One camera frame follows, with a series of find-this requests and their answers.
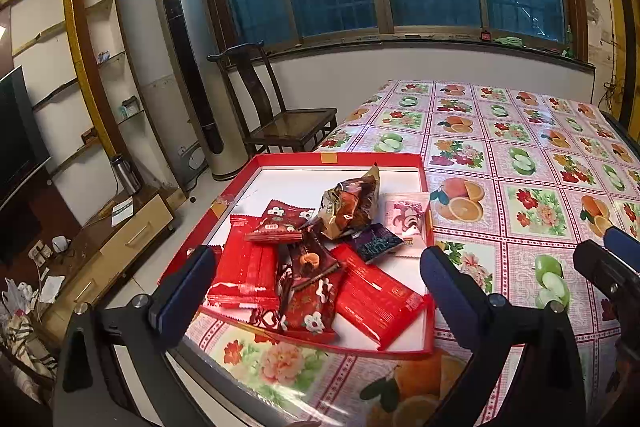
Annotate large red snack packet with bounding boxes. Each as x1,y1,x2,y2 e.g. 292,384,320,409
206,216,280,309
331,243,427,352

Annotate white power strip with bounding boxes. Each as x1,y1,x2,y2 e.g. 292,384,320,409
27,242,53,265

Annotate dark wooden chair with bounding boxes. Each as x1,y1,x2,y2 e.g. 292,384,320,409
207,42,338,158

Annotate green white booklet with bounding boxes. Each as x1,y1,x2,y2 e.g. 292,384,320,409
111,197,136,228

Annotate fruit and flower print tablecloth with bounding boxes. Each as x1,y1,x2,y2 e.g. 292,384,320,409
192,79,640,427

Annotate striped cloth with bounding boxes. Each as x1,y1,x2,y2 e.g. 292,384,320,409
0,312,58,390

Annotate flat screen television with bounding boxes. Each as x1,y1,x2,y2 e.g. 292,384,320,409
0,66,51,208

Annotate steel thermos jug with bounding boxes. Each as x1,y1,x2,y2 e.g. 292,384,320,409
110,154,143,196

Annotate wall shelf unit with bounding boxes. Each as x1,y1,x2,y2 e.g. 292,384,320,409
0,0,146,188

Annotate white plastic bag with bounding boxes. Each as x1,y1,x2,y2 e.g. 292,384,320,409
0,279,38,315

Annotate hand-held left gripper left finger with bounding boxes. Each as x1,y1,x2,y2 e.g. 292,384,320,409
52,246,218,427

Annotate wooden tv cabinet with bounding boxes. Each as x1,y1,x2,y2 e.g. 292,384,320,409
30,187,176,348

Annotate small dark snack packet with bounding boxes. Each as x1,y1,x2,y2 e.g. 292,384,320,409
350,224,405,264

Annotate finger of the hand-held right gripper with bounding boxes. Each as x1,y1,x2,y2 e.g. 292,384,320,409
601,226,640,260
572,241,640,308

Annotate tangled cables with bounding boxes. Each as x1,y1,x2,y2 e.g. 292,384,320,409
602,77,626,108

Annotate red gift box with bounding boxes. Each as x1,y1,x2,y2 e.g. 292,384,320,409
157,152,436,360

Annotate brown gold-label snack bag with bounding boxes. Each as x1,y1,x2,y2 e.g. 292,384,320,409
320,189,376,240

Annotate red floral snack packet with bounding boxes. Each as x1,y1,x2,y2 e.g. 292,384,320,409
244,199,317,244
284,279,339,343

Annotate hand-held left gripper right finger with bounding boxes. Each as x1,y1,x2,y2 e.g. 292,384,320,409
420,246,588,427

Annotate grey tower air conditioner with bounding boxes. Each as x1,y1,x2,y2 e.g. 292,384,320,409
153,0,251,182

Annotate pink snack packet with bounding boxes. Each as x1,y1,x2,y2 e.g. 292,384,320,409
384,192,432,259

